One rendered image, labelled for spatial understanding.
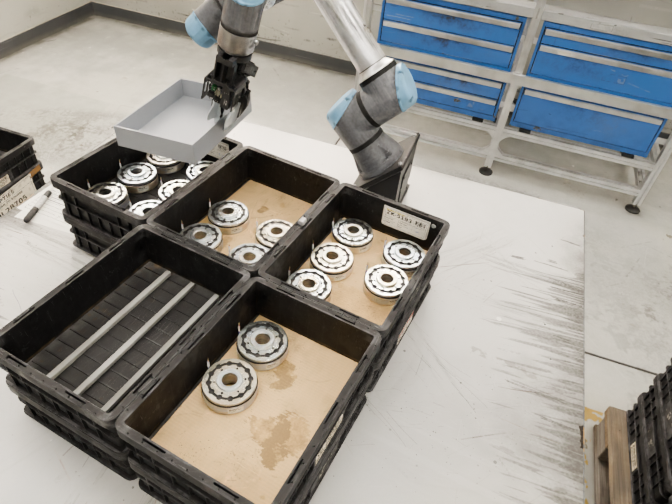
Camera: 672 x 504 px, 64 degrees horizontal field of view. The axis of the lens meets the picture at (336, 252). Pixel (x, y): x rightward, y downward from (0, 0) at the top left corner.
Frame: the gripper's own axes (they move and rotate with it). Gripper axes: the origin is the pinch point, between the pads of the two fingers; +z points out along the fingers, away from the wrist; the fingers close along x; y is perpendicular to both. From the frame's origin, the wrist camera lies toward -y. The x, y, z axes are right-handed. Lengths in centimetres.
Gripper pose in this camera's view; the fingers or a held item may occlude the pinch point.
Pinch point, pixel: (223, 123)
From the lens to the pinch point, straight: 130.9
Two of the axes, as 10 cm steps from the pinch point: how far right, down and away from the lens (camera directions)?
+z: -3.1, 6.5, 6.9
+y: -2.8, 6.4, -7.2
